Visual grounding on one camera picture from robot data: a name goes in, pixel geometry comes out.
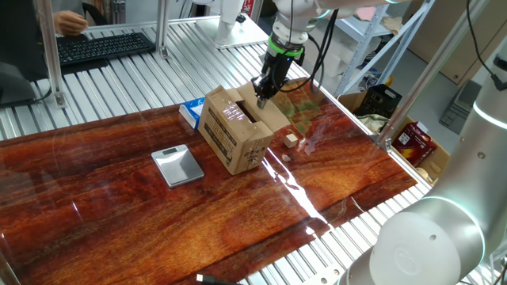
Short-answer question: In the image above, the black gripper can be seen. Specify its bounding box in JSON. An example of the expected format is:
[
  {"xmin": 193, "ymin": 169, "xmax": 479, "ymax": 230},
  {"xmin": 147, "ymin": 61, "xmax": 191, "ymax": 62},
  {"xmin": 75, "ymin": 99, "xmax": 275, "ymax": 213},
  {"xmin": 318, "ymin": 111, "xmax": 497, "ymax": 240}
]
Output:
[{"xmin": 250, "ymin": 53, "xmax": 297, "ymax": 109}]

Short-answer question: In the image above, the brown cardboard box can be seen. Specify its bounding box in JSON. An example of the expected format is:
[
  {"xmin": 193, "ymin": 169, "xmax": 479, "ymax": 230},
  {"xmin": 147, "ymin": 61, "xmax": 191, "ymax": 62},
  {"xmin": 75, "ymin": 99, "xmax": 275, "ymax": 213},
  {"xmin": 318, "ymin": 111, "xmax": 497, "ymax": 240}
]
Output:
[{"xmin": 197, "ymin": 82, "xmax": 292, "ymax": 176}]

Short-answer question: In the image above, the cardboard storage box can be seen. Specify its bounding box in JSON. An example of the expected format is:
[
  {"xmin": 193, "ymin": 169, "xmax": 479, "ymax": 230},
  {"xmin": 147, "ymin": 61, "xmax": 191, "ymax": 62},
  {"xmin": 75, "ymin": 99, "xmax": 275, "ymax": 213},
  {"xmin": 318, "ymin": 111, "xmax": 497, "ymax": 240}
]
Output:
[{"xmin": 338, "ymin": 90, "xmax": 451, "ymax": 183}]

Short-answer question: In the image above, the red product box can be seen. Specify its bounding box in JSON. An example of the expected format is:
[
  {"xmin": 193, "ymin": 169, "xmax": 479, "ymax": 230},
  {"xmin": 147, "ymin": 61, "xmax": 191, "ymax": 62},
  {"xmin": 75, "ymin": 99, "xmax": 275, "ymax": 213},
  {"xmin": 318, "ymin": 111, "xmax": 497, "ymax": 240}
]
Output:
[{"xmin": 391, "ymin": 121, "xmax": 439, "ymax": 167}]

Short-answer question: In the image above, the person's bare hand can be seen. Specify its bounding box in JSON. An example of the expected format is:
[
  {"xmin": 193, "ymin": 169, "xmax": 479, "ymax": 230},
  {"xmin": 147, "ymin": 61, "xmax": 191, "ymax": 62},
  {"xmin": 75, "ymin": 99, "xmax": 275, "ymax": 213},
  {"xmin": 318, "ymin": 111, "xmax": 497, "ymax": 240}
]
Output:
[{"xmin": 52, "ymin": 9, "xmax": 89, "ymax": 37}]

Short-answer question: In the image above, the blue tissue pack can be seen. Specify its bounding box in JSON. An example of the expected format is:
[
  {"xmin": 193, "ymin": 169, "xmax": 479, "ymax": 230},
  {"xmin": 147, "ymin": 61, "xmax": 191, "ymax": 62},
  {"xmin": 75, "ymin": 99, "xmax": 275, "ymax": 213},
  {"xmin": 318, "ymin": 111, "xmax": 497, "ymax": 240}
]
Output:
[{"xmin": 178, "ymin": 97, "xmax": 208, "ymax": 130}]

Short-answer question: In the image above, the white foam block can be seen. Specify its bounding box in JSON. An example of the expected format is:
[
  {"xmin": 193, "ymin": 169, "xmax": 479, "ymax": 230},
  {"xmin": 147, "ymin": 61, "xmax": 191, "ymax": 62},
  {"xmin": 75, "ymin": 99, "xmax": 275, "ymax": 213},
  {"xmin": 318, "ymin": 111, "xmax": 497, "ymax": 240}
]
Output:
[{"xmin": 304, "ymin": 37, "xmax": 349, "ymax": 78}]

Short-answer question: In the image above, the red white label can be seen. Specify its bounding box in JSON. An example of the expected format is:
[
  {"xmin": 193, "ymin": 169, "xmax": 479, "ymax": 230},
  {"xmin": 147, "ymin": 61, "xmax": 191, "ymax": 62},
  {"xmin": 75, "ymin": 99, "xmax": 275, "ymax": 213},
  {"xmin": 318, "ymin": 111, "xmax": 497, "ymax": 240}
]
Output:
[{"xmin": 240, "ymin": 0, "xmax": 257, "ymax": 17}]

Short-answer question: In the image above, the white metal shelf rack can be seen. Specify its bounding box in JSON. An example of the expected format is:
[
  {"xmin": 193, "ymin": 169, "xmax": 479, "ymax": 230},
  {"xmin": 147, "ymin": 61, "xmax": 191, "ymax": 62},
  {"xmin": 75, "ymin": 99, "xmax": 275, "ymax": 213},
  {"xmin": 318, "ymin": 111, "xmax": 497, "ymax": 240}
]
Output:
[{"xmin": 334, "ymin": 15, "xmax": 423, "ymax": 98}]

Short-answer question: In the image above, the silver digital scale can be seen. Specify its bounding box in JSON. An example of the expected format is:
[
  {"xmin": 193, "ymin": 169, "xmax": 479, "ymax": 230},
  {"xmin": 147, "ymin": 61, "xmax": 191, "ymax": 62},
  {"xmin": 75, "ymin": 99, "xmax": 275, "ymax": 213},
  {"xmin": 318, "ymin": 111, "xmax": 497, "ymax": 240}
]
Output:
[{"xmin": 151, "ymin": 143, "xmax": 205, "ymax": 188}]

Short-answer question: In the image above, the black plastic crate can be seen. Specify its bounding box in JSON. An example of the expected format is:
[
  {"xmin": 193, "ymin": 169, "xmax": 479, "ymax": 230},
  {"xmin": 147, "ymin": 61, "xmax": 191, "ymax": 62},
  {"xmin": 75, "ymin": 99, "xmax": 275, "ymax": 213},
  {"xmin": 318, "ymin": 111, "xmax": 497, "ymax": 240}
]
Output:
[{"xmin": 353, "ymin": 83, "xmax": 403, "ymax": 119}]

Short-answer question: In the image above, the olive cloth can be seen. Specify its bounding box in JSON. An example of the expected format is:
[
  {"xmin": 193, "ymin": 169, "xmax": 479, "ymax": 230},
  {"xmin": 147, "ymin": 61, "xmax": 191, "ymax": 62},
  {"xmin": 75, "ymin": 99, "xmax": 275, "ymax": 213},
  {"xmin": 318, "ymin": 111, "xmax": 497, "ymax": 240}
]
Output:
[{"xmin": 356, "ymin": 113, "xmax": 391, "ymax": 134}]

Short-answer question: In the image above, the wood grain table mat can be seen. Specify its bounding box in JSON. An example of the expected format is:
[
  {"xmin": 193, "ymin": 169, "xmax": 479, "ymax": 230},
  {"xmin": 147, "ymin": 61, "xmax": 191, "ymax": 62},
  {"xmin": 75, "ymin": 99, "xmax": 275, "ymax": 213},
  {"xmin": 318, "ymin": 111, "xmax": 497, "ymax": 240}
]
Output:
[{"xmin": 0, "ymin": 77, "xmax": 419, "ymax": 285}]

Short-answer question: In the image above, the black keyboard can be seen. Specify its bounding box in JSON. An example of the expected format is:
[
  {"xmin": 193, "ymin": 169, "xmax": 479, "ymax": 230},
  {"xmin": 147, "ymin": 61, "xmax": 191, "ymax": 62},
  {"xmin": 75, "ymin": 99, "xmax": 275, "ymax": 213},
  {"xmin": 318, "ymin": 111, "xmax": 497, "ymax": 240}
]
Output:
[{"xmin": 55, "ymin": 31, "xmax": 156, "ymax": 67}]

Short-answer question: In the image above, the dark chair backrest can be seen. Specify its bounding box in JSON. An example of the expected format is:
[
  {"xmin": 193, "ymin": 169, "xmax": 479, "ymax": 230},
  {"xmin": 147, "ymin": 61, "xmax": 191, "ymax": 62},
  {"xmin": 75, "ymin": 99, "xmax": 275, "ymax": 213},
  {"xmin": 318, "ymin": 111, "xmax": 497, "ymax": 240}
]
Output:
[{"xmin": 82, "ymin": 2, "xmax": 109, "ymax": 25}]

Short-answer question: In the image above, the wooden cabinet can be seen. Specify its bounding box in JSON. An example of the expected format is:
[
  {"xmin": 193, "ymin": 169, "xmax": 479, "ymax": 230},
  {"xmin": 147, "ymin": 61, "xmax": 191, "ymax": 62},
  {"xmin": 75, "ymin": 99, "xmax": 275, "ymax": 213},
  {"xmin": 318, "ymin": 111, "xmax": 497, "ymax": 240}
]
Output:
[{"xmin": 407, "ymin": 0, "xmax": 507, "ymax": 86}]

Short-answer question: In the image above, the grey plastic case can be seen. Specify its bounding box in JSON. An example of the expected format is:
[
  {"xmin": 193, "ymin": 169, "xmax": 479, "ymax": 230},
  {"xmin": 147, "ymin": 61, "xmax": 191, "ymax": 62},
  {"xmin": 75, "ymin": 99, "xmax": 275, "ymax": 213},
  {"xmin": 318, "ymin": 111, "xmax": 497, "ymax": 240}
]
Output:
[{"xmin": 438, "ymin": 80, "xmax": 486, "ymax": 135}]

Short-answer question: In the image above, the black monitor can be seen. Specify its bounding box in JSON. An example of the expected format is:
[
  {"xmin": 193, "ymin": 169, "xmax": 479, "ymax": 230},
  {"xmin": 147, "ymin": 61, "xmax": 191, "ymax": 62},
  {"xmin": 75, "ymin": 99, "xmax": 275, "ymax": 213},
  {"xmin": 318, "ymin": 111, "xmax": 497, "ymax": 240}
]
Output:
[{"xmin": 0, "ymin": 0, "xmax": 51, "ymax": 107}]

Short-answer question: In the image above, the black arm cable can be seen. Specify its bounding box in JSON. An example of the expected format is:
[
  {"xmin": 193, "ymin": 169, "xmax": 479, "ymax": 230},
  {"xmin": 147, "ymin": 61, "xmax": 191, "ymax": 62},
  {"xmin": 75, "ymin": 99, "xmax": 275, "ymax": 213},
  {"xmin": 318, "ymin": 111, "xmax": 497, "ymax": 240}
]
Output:
[{"xmin": 261, "ymin": 0, "xmax": 507, "ymax": 96}]

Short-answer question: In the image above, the aluminium frame post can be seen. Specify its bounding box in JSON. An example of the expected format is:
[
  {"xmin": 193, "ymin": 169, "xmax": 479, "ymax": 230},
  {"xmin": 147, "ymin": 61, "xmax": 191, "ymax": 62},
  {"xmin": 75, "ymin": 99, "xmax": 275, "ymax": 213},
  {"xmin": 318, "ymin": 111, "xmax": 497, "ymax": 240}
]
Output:
[
  {"xmin": 154, "ymin": 0, "xmax": 172, "ymax": 59},
  {"xmin": 34, "ymin": 0, "xmax": 68, "ymax": 108},
  {"xmin": 375, "ymin": 0, "xmax": 488, "ymax": 151}
]

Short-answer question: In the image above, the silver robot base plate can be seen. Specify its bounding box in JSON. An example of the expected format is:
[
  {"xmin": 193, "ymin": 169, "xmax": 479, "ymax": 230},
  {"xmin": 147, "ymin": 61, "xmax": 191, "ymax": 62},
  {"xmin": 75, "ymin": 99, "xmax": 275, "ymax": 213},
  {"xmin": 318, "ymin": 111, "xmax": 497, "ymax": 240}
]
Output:
[{"xmin": 300, "ymin": 263, "xmax": 345, "ymax": 285}]

